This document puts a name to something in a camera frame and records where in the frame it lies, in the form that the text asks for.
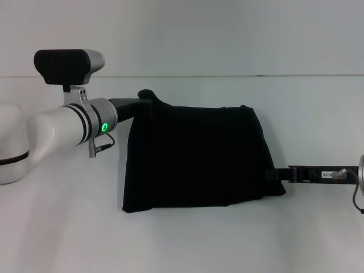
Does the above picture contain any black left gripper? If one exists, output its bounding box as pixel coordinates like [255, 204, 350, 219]
[107, 97, 143, 123]

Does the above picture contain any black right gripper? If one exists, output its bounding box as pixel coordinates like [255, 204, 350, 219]
[264, 164, 359, 184]

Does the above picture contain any black shirt with white print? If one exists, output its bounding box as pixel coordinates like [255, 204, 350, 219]
[121, 89, 287, 214]

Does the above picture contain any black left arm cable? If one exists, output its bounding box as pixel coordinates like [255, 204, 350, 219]
[88, 133, 115, 158]

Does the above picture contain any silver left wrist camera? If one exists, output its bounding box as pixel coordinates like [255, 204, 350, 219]
[33, 48, 106, 107]

